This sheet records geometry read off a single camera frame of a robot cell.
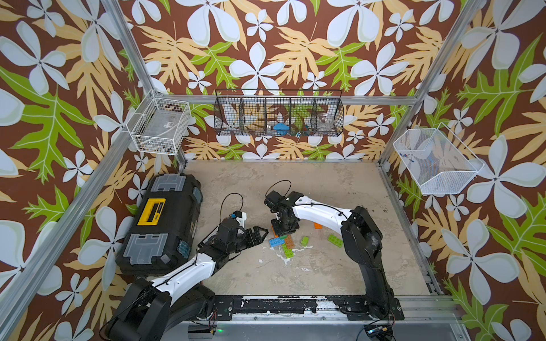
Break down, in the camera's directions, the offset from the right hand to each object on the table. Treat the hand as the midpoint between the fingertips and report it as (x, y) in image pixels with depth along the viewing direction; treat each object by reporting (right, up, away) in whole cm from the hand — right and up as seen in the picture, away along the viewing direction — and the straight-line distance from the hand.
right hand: (278, 234), depth 90 cm
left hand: (-6, +3, -6) cm, 9 cm away
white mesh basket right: (+63, +30, -9) cm, 71 cm away
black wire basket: (+1, +56, +9) cm, 56 cm away
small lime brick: (+11, -3, -2) cm, 12 cm away
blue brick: (-1, -3, -2) cm, 3 cm away
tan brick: (+5, -3, -2) cm, 6 cm away
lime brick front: (+4, -7, -3) cm, 9 cm away
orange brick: (+11, +10, -29) cm, 32 cm away
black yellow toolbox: (-41, +5, -17) cm, 45 cm away
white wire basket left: (-49, +46, -4) cm, 68 cm away
